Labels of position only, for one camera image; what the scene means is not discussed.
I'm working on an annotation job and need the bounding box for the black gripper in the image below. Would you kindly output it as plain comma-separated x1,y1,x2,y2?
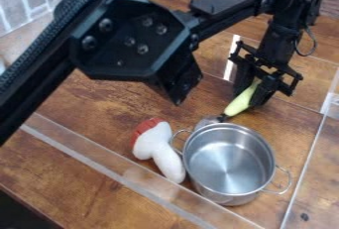
229,21,303,107

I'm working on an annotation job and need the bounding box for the green handled metal spoon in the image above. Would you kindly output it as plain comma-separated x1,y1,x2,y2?
194,80,259,130

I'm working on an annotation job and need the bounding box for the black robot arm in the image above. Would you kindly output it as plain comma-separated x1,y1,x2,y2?
0,0,321,146

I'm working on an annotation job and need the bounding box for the stainless steel pot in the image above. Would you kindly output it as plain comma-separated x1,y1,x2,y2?
169,123,291,206

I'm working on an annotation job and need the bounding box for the white red plush mushroom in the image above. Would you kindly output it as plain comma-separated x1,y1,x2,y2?
130,118,185,183

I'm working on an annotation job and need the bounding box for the clear acrylic front barrier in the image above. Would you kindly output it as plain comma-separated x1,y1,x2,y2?
21,113,264,229

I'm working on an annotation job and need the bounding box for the black cable loop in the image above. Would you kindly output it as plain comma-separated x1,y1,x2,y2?
292,24,317,57

